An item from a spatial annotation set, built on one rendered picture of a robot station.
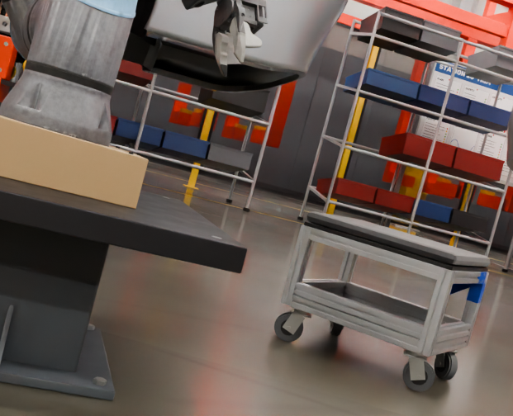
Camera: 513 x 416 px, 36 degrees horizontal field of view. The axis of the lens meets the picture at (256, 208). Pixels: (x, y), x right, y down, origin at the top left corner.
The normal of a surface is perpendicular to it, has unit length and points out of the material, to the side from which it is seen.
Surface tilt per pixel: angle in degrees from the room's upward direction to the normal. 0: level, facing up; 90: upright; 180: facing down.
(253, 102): 83
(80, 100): 70
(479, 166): 84
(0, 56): 90
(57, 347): 90
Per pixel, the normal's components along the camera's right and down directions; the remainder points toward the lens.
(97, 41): 0.52, 0.19
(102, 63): 0.72, 0.24
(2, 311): 0.25, 0.13
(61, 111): 0.31, -0.23
